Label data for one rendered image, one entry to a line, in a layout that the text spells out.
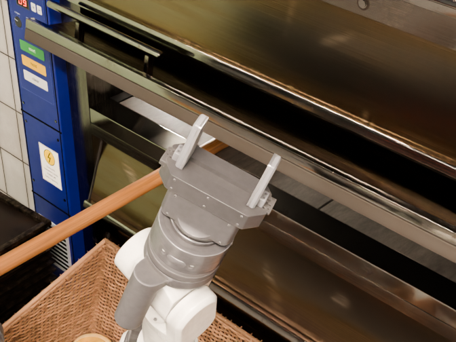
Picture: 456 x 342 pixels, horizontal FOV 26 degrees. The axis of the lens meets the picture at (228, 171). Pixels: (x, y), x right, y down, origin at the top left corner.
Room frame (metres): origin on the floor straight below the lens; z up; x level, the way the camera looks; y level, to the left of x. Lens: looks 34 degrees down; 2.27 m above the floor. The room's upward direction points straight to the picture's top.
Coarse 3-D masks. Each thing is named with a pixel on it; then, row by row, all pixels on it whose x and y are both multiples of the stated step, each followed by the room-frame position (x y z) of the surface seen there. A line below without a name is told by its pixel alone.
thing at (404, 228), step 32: (32, 32) 1.77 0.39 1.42; (64, 32) 1.79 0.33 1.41; (96, 32) 1.82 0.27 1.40; (128, 32) 1.85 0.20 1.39; (96, 64) 1.63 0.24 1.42; (160, 64) 1.68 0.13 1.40; (192, 64) 1.70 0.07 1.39; (160, 96) 1.51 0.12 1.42; (224, 96) 1.55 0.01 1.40; (256, 96) 1.57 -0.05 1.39; (224, 128) 1.40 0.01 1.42; (288, 128) 1.44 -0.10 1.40; (320, 128) 1.46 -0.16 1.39; (352, 160) 1.34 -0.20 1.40; (384, 160) 1.35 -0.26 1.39; (320, 192) 1.25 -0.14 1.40; (416, 192) 1.25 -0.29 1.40; (448, 192) 1.26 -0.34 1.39; (384, 224) 1.16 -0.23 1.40; (448, 256) 1.09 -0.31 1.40
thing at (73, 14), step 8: (48, 0) 1.81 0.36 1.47; (56, 8) 1.79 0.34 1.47; (64, 8) 1.78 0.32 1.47; (72, 16) 1.75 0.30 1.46; (80, 16) 1.74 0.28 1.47; (80, 24) 1.74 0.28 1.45; (88, 24) 1.72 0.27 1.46; (96, 24) 1.71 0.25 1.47; (104, 24) 1.70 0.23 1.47; (80, 32) 1.74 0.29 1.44; (104, 32) 1.69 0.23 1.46; (112, 32) 1.67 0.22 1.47; (120, 32) 1.67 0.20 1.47; (80, 40) 1.74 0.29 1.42; (120, 40) 1.65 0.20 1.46; (128, 40) 1.64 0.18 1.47; (136, 40) 1.64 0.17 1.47; (136, 48) 1.62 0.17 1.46; (144, 48) 1.61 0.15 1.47; (152, 48) 1.60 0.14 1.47; (152, 56) 1.60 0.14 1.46; (160, 56) 1.59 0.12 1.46; (144, 64) 1.60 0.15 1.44; (152, 64) 1.60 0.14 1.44; (144, 72) 1.60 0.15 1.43; (152, 72) 1.60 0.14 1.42
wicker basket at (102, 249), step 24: (96, 264) 1.82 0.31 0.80; (48, 288) 1.72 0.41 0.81; (72, 288) 1.77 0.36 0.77; (96, 288) 1.82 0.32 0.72; (120, 288) 1.77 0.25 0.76; (24, 312) 1.67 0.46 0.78; (48, 312) 1.71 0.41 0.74; (72, 312) 1.76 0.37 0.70; (96, 312) 1.80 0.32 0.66; (216, 312) 1.59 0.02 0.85; (24, 336) 1.67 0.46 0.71; (48, 336) 1.71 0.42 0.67; (72, 336) 1.75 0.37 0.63; (120, 336) 1.74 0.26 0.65; (216, 336) 1.56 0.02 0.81; (240, 336) 1.53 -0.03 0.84
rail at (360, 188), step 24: (72, 48) 1.69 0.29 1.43; (120, 72) 1.59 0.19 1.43; (168, 96) 1.50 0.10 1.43; (192, 96) 1.48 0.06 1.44; (216, 120) 1.42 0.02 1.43; (240, 120) 1.40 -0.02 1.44; (264, 144) 1.34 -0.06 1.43; (288, 144) 1.33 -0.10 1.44; (312, 168) 1.27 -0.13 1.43; (336, 168) 1.26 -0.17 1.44; (360, 192) 1.21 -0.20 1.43; (384, 192) 1.19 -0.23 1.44; (408, 216) 1.14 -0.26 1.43; (432, 216) 1.13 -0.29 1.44
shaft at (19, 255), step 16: (208, 144) 1.69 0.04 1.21; (224, 144) 1.71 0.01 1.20; (144, 176) 1.58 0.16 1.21; (128, 192) 1.53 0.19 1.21; (144, 192) 1.55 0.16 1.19; (96, 208) 1.48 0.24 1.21; (112, 208) 1.49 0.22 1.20; (64, 224) 1.43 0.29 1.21; (80, 224) 1.44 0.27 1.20; (32, 240) 1.38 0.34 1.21; (48, 240) 1.39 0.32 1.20; (0, 256) 1.34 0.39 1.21; (16, 256) 1.34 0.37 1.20; (32, 256) 1.36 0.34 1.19; (0, 272) 1.31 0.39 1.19
